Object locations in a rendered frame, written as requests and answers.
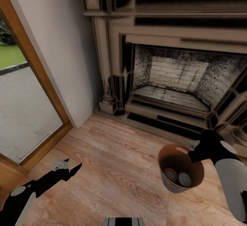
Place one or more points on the trash can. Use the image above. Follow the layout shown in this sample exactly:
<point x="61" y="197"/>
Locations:
<point x="179" y="161"/>

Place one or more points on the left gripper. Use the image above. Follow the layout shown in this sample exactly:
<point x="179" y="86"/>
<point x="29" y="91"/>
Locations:
<point x="61" y="174"/>

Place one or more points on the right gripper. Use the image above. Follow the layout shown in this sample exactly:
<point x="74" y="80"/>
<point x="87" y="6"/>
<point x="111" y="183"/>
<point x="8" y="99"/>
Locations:
<point x="198" y="155"/>

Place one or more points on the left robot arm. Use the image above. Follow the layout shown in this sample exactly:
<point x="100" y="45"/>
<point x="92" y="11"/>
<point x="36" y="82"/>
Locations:
<point x="21" y="199"/>

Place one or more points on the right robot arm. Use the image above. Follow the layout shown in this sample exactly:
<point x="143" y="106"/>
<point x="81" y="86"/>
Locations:
<point x="231" y="171"/>

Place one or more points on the can of soda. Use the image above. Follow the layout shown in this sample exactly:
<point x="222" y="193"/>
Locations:
<point x="170" y="174"/>
<point x="183" y="180"/>

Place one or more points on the door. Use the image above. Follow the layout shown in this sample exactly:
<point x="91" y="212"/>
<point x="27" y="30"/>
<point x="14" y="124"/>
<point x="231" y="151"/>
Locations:
<point x="32" y="118"/>

